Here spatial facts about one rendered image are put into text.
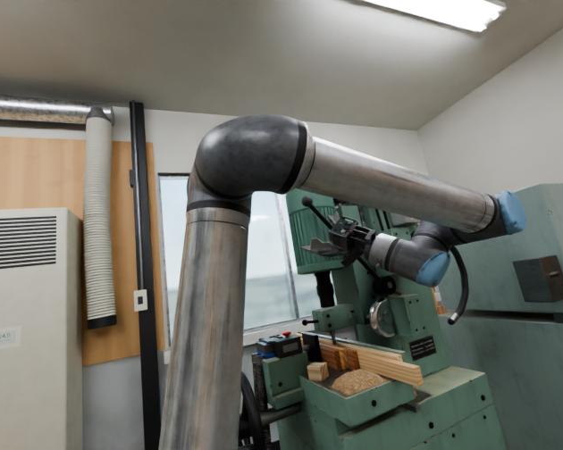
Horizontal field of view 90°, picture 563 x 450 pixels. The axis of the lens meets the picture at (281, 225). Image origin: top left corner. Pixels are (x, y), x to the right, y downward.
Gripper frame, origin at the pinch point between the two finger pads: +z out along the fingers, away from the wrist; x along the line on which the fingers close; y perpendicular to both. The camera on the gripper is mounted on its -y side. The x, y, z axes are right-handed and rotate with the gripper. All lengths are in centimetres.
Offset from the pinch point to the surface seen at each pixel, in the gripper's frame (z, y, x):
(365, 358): -25.0, -23.8, 19.0
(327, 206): 3.9, -1.4, -13.3
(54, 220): 151, -7, 49
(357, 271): -10.4, -20.5, -5.1
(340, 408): -27.3, -15.4, 34.9
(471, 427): -54, -49, 12
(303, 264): 3.1, -11.4, 6.2
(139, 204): 155, -31, 6
